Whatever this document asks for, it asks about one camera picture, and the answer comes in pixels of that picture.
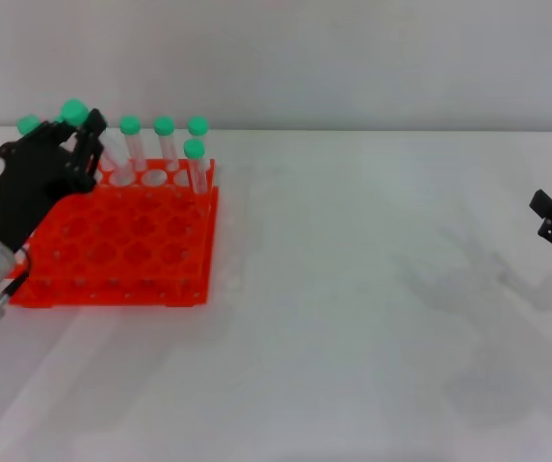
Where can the orange plastic test tube rack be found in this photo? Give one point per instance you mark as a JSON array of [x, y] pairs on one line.
[[126, 240]]

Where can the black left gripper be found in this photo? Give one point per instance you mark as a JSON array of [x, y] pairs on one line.
[[30, 178]]

